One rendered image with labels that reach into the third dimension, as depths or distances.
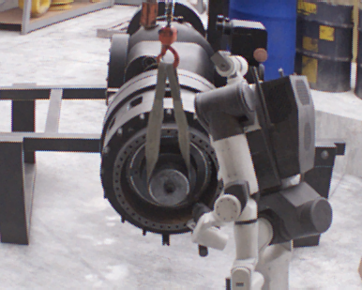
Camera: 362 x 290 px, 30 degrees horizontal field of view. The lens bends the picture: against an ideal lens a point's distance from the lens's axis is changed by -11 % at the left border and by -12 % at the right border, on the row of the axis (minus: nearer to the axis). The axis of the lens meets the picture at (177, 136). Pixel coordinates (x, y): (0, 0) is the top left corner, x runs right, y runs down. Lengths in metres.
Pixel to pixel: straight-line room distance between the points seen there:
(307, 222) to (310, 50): 3.74
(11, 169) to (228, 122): 1.98
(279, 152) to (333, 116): 3.14
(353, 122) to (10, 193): 2.61
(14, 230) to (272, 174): 2.11
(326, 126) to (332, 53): 0.73
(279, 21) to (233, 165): 3.49
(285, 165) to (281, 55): 3.40
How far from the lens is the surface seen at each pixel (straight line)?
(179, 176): 2.69
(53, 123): 4.02
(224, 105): 2.01
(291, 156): 2.13
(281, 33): 5.47
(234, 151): 2.01
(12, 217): 3.93
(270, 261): 2.29
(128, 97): 2.99
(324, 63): 5.76
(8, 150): 3.77
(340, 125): 5.26
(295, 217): 2.13
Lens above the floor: 1.92
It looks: 19 degrees down
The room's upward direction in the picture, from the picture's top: 4 degrees clockwise
